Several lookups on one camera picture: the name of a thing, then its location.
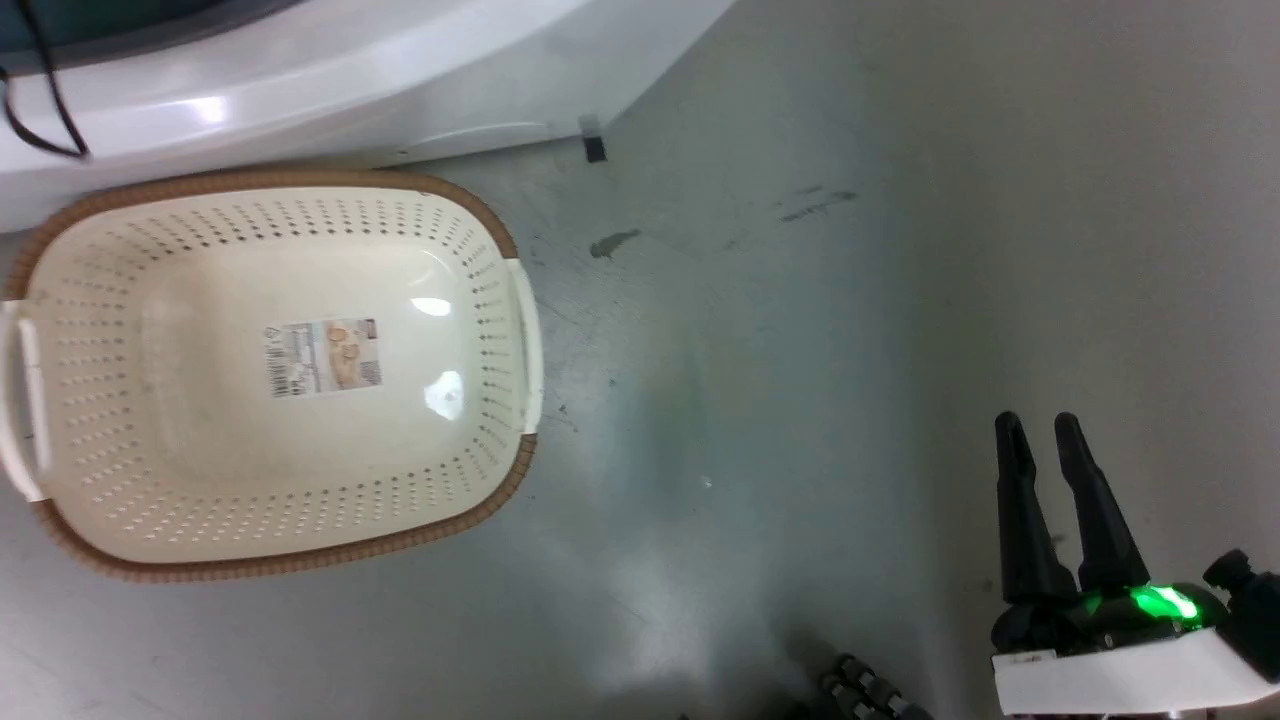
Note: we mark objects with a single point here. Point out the cream perforated laundry basket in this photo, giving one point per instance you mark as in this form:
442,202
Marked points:
200,420

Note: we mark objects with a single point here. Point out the white washing machine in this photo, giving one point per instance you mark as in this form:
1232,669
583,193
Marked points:
330,70

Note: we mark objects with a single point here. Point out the paper label sticker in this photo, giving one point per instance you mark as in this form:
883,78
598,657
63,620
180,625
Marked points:
323,357

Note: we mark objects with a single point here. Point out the black washing machine foot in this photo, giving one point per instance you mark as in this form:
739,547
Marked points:
593,140

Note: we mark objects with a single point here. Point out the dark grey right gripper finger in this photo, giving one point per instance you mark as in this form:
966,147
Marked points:
1100,520
1022,520

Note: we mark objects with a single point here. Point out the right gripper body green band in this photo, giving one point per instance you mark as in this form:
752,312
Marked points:
1120,650

